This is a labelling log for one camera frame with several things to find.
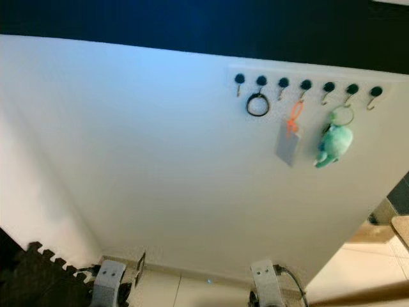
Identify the metal hook with dark knob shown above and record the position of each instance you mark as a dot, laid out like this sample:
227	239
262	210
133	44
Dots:
284	82
239	78
261	80
352	89
306	84
329	86
376	91

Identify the black foam puzzle mat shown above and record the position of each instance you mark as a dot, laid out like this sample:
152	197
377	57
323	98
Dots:
38	280

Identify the grey card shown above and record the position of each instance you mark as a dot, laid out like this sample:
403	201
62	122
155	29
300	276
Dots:
289	148

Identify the teal plush toy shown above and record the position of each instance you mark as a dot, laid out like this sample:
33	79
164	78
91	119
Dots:
334	144

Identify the brown wooden bar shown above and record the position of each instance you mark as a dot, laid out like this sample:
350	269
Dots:
358	300

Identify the white hook rail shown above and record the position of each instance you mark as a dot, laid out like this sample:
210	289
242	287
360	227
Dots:
294	74

